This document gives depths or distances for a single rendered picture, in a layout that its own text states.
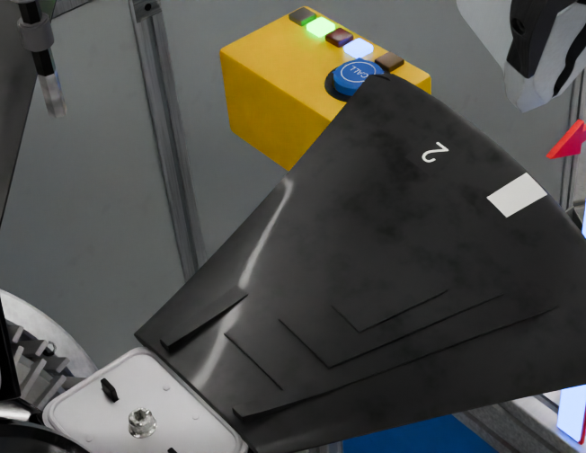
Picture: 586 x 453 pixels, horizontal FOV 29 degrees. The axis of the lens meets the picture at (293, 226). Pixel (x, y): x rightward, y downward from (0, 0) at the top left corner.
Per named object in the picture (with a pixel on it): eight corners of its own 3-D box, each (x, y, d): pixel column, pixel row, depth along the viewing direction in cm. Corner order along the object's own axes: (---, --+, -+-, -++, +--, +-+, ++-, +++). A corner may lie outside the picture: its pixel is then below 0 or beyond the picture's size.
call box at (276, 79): (230, 144, 103) (216, 46, 96) (313, 97, 107) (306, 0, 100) (347, 227, 93) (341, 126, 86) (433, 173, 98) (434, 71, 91)
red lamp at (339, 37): (324, 40, 96) (324, 34, 95) (340, 31, 96) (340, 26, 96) (338, 48, 95) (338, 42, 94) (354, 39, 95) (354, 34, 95)
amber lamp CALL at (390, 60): (373, 65, 92) (373, 58, 92) (389, 56, 93) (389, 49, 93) (388, 74, 91) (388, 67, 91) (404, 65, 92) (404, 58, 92)
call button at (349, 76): (324, 88, 91) (323, 70, 90) (360, 67, 93) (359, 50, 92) (357, 109, 89) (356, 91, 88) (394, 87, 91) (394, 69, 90)
